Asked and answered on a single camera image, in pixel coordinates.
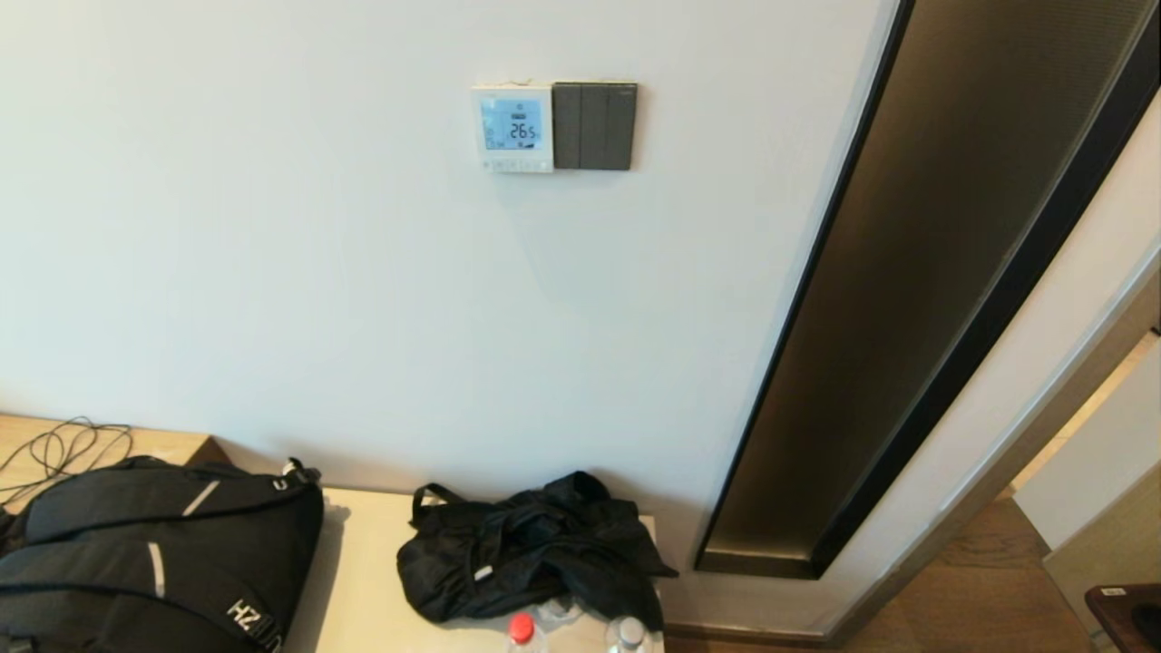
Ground white wall thermostat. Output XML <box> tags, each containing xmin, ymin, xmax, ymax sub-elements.
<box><xmin>471</xmin><ymin>85</ymin><xmax>554</xmax><ymax>173</ymax></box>

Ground black crumpled fabric bag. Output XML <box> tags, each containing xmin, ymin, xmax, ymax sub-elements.
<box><xmin>396</xmin><ymin>471</ymin><xmax>679</xmax><ymax>631</ymax></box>

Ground red cap water bottle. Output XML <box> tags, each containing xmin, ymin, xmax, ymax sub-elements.
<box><xmin>506</xmin><ymin>613</ymin><xmax>548</xmax><ymax>653</ymax></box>

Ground grey cap clear bottle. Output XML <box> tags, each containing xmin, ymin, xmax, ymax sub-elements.
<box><xmin>605</xmin><ymin>617</ymin><xmax>654</xmax><ymax>653</ymax></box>

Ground black backpack with white print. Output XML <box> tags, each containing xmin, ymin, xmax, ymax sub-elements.
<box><xmin>0</xmin><ymin>456</ymin><xmax>325</xmax><ymax>653</ymax></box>

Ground dark brown wooden table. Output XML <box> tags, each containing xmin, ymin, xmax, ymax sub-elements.
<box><xmin>1085</xmin><ymin>583</ymin><xmax>1161</xmax><ymax>653</ymax></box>

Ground dark grey wall switch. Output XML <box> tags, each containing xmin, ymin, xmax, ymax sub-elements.
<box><xmin>552</xmin><ymin>83</ymin><xmax>638</xmax><ymax>171</ymax></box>

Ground grey door frame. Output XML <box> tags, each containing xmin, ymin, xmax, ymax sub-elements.
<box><xmin>821</xmin><ymin>240</ymin><xmax>1161</xmax><ymax>640</ymax></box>

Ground thin black cable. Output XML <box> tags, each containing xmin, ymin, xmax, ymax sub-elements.
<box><xmin>0</xmin><ymin>417</ymin><xmax>134</xmax><ymax>505</ymax></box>

